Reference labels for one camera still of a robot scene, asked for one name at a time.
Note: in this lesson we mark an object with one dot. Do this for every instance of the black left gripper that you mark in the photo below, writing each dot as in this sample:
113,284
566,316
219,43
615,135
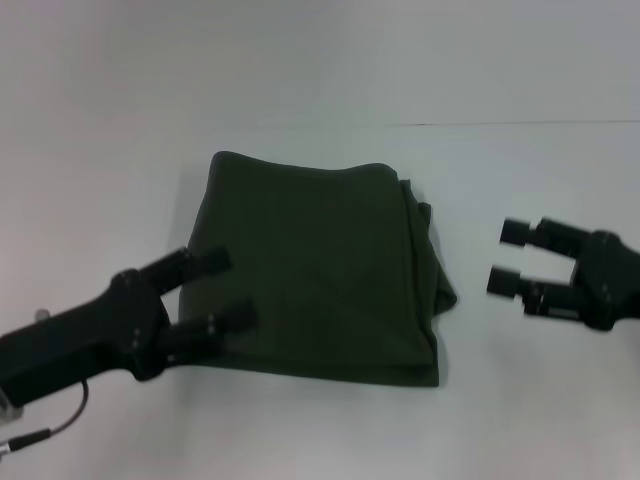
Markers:
75,340

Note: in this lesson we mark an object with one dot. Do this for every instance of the dark green FREE t-shirt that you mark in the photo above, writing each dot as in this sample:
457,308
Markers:
320,270

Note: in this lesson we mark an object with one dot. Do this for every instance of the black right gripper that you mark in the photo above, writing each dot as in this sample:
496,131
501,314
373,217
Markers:
605,285

